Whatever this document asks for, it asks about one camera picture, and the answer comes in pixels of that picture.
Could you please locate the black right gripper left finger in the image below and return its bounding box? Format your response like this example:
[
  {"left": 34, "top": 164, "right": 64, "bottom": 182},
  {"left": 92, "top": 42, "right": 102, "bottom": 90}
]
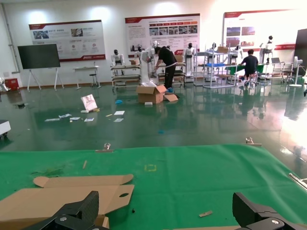
[{"left": 23, "top": 191, "right": 110, "bottom": 230}]

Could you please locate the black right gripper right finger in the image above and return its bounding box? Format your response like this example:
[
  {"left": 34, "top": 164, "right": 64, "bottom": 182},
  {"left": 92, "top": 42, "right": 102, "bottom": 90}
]
[{"left": 232, "top": 192, "right": 307, "bottom": 230}]

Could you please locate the cardboard box with lid hole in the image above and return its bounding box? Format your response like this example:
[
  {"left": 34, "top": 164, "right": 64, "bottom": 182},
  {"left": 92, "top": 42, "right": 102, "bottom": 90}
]
[{"left": 0, "top": 174, "right": 135, "bottom": 230}]

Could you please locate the red box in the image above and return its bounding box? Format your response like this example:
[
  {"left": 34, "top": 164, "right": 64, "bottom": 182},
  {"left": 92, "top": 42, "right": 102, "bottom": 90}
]
[{"left": 4, "top": 78, "right": 19, "bottom": 91}]

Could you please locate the metal binder clip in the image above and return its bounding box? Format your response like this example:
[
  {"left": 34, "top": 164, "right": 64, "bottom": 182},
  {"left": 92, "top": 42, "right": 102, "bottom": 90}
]
[
  {"left": 95, "top": 142, "right": 114, "bottom": 153},
  {"left": 245, "top": 137, "right": 262, "bottom": 147},
  {"left": 288, "top": 172, "right": 307, "bottom": 190}
]

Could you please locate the green table cloth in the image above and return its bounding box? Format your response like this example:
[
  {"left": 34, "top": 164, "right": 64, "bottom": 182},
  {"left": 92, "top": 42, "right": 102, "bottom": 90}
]
[{"left": 0, "top": 143, "right": 307, "bottom": 230}]

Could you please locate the white paper bag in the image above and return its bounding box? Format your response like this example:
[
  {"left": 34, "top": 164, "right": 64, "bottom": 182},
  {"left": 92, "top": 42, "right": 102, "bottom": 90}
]
[{"left": 80, "top": 94, "right": 98, "bottom": 113}]

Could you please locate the white wheeled base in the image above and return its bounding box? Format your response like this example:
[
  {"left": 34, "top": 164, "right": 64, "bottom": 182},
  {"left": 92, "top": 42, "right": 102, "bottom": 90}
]
[{"left": 0, "top": 119, "right": 12, "bottom": 140}]

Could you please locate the large open cardboard carton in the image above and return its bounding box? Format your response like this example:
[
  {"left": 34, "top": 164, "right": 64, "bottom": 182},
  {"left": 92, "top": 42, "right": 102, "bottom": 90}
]
[{"left": 136, "top": 84, "right": 179, "bottom": 104}]

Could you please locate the black stool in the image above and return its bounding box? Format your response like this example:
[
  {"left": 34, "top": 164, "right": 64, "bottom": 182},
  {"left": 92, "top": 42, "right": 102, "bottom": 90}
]
[{"left": 89, "top": 73, "right": 99, "bottom": 88}]

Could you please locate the white narrow table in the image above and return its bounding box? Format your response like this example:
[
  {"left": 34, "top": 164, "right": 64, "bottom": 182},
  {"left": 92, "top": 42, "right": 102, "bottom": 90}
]
[{"left": 73, "top": 66, "right": 102, "bottom": 91}]

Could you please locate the green topped work table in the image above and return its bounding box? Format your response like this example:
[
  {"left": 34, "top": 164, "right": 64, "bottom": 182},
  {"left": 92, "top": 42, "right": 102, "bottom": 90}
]
[{"left": 225, "top": 64, "right": 266, "bottom": 72}]

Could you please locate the seated person in black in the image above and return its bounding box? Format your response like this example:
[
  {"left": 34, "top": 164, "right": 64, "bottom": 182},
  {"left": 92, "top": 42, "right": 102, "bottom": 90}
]
[{"left": 239, "top": 49, "right": 259, "bottom": 84}]

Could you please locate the tall white humanoid robot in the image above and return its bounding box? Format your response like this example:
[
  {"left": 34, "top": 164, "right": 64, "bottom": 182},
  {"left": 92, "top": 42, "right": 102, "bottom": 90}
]
[{"left": 140, "top": 40, "right": 161, "bottom": 89}]

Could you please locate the dark display on stand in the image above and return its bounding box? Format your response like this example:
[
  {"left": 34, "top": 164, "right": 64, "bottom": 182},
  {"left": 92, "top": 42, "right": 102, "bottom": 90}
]
[{"left": 17, "top": 44, "right": 65, "bottom": 92}]

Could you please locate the standing person in black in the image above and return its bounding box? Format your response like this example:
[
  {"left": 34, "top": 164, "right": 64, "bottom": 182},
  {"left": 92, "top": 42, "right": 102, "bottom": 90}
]
[{"left": 153, "top": 46, "right": 178, "bottom": 90}]

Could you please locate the dark upright panel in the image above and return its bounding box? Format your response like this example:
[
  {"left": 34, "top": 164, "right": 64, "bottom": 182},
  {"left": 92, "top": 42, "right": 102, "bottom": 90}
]
[{"left": 294, "top": 28, "right": 307, "bottom": 69}]

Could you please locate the grey metal shelf frame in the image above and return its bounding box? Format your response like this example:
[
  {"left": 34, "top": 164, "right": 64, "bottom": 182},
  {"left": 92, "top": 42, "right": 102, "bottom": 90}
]
[{"left": 193, "top": 44, "right": 241, "bottom": 89}]

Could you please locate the white pedestal fan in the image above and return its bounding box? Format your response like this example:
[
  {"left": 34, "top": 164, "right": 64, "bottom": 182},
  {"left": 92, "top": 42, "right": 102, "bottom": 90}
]
[{"left": 288, "top": 56, "right": 303, "bottom": 88}]

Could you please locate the white red wall info board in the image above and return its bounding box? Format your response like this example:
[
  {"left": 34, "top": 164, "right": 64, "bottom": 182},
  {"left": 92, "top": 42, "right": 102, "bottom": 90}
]
[{"left": 28, "top": 20, "right": 106, "bottom": 62}]

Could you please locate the wide white red wall board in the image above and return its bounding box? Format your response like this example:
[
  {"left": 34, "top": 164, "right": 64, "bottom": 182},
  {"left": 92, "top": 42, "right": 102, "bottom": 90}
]
[{"left": 223, "top": 9, "right": 307, "bottom": 51}]

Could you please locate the wall info board with photos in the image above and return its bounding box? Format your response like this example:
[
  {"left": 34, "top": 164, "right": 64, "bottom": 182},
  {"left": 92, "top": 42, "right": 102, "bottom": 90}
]
[{"left": 124, "top": 13, "right": 201, "bottom": 59}]

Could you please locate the grey wall pipe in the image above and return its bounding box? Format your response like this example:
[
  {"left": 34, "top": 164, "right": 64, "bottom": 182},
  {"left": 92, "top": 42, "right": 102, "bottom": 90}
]
[{"left": 0, "top": 3, "right": 20, "bottom": 74}]

